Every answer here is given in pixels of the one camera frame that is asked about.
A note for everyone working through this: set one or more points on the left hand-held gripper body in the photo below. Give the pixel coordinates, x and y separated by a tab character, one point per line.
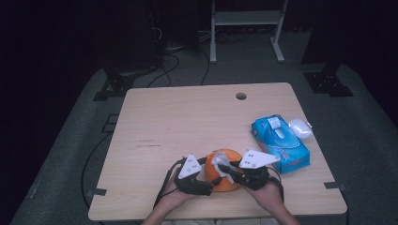
189	167

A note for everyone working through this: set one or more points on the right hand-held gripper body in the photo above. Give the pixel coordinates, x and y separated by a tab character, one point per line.
255	178

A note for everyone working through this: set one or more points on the orange plush toy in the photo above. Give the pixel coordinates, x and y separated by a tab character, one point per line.
210	175

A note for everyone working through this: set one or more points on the white wet wipe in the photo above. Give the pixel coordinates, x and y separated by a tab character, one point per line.
219	159

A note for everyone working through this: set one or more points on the blue wet wipes pack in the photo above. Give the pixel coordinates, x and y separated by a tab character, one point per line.
281	143

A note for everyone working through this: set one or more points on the person's right hand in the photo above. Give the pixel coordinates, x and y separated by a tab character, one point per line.
269	197

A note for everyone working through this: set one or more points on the person's left hand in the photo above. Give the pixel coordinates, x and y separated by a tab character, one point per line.
175	197

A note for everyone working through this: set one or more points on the grey tape strip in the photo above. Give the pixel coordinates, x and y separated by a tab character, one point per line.
98	191
333	185

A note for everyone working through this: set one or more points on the black metal floor stand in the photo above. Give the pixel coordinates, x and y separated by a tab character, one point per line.
115	86
328	84

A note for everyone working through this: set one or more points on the white metal stand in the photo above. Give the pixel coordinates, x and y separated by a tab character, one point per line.
247	18

